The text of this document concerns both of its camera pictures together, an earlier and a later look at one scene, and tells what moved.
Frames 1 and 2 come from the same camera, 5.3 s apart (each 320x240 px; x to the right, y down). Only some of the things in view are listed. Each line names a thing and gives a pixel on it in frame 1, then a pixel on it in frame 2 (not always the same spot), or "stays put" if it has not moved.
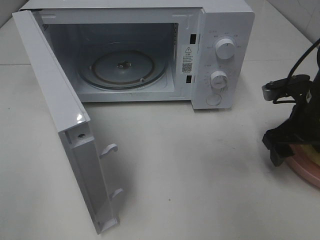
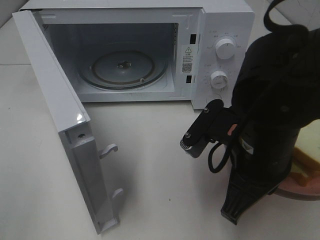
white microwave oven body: (201, 52) stays put
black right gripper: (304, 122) → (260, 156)
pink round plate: (302, 162) → (291, 186)
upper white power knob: (225, 48) stays put
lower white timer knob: (219, 79) stays put
